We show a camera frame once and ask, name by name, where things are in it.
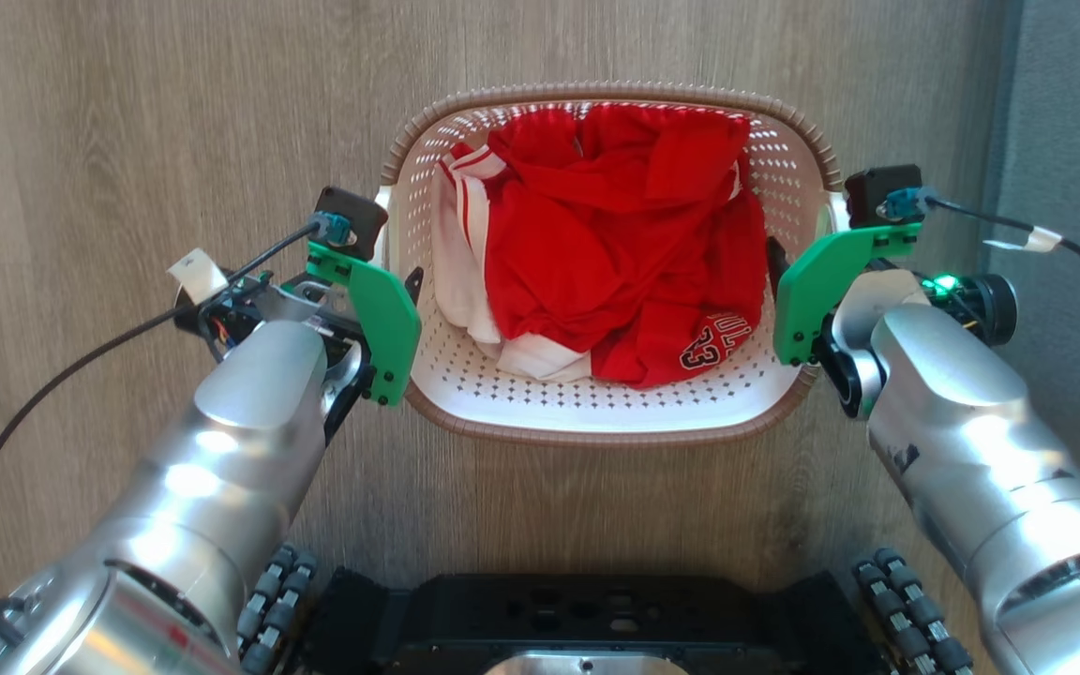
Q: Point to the grey roller left base wheel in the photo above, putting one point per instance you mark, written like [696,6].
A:
[276,605]

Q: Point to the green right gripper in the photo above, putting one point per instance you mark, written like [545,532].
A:
[812,291]

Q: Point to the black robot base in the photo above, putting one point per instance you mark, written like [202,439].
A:
[596,619]

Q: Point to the red basketball jersey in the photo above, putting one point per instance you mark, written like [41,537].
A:
[596,244]

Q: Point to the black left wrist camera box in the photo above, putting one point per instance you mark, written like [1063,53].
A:
[357,217]

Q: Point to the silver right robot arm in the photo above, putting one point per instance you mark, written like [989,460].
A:
[971,441]

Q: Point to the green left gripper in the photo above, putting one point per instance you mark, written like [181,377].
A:
[382,314]

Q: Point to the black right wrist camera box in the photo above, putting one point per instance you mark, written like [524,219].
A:
[873,192]

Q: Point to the grey roller right base wheel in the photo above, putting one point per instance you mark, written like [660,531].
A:
[915,614]

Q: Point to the white laundry basket brown rim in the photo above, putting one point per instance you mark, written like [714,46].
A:
[596,412]

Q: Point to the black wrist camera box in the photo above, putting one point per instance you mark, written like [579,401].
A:
[873,192]
[357,217]

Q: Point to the white garment with red stripes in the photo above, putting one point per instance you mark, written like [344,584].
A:
[457,272]

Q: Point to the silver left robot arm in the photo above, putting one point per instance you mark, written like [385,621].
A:
[221,469]

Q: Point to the grey roller base wheel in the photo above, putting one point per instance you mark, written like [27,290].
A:
[276,605]
[915,614]

